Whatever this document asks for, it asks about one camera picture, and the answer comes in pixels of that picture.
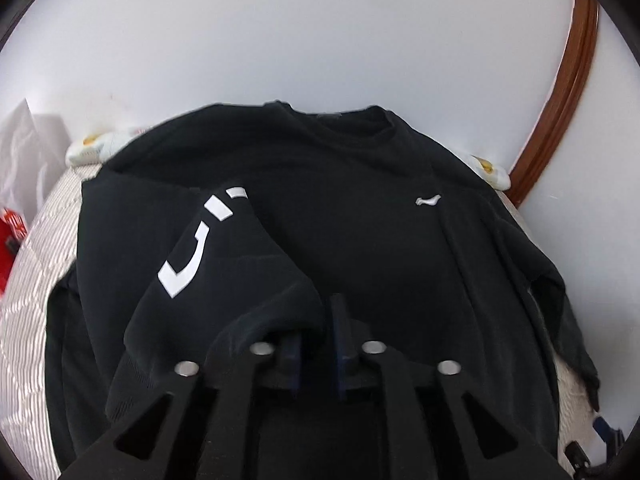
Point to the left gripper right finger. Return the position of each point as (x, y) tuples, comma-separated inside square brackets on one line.
[(438, 426)]

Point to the white plastic shopping bag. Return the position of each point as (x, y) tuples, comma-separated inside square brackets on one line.
[(33, 148)]

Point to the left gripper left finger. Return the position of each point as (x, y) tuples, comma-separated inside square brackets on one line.
[(194, 424)]

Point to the white patterned bed sheet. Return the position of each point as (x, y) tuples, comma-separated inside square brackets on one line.
[(97, 148)]

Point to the red paper shopping bag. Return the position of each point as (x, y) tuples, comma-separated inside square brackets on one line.
[(13, 232)]

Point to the striped white bed quilt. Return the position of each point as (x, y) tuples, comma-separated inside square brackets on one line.
[(44, 257)]

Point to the black sweatshirt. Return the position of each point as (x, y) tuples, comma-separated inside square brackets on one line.
[(237, 224)]

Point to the brown wooden door frame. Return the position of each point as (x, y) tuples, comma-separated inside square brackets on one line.
[(562, 103)]

